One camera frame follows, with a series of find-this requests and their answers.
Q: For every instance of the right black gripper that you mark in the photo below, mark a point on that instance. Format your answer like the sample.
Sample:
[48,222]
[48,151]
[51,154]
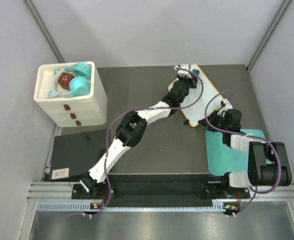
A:
[214,115]

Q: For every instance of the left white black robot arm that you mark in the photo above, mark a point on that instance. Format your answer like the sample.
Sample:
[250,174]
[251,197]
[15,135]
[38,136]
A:
[132,127]

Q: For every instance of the teal cat ear headphones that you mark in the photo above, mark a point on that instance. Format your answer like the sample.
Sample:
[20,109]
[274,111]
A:
[79,86]

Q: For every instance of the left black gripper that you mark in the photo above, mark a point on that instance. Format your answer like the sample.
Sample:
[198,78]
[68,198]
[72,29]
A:
[193,81]

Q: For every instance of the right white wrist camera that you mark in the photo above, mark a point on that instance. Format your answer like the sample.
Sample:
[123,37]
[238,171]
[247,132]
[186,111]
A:
[226,105]

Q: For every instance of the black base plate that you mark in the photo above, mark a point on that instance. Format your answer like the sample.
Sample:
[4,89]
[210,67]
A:
[162,190]

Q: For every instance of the black box with label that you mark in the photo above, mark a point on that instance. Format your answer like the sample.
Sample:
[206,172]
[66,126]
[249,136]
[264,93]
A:
[74,154]

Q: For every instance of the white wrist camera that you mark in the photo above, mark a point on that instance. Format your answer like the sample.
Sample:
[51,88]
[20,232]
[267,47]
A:
[183,70]
[226,105]

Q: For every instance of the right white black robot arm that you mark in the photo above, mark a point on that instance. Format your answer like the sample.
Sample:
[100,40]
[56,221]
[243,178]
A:
[267,161]

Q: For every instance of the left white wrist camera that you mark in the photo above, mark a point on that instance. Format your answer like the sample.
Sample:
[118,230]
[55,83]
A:
[183,70]

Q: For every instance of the aluminium frame rail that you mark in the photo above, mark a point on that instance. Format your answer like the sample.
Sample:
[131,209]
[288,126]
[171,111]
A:
[50,191]

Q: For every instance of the yellow framed whiteboard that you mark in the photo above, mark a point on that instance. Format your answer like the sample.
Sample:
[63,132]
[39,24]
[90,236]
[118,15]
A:
[196,103]

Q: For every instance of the dark red cube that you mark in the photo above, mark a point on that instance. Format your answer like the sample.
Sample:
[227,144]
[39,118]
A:
[65,79]

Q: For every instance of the white drawer unit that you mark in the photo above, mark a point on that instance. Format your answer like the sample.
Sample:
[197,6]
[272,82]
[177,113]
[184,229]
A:
[80,111]

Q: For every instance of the teal cutting board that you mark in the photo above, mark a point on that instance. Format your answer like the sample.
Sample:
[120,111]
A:
[224,158]

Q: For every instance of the grey slotted cable duct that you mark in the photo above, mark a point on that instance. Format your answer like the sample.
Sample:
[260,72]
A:
[51,206]

